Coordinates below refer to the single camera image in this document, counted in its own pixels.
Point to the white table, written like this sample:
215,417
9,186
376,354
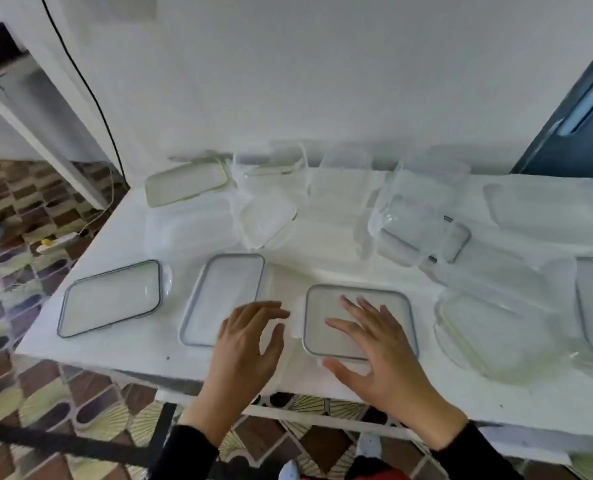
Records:
321,259

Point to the medium grey-rimmed clear lid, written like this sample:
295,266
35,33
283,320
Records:
316,344
459,239

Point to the small green-rimmed clear lid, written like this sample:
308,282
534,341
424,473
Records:
266,219

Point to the white door frame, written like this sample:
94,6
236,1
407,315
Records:
36,143

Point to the person's right forearm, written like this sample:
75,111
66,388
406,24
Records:
476,459

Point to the person's right hand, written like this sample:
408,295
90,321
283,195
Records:
391,369

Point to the square green-rimmed clear lid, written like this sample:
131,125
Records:
496,334

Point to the person's left hand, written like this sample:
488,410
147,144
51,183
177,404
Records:
241,354

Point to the person's left forearm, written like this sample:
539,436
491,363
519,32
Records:
191,454

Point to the black trousers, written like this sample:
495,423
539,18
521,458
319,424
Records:
374,464

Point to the white power strip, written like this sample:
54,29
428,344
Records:
59,242

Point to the large green-rimmed clear lid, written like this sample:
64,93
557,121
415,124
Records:
186,182

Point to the red garment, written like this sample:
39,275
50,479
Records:
356,475

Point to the door latch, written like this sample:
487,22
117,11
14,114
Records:
584,110

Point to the green-rimmed container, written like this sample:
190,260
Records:
276,282

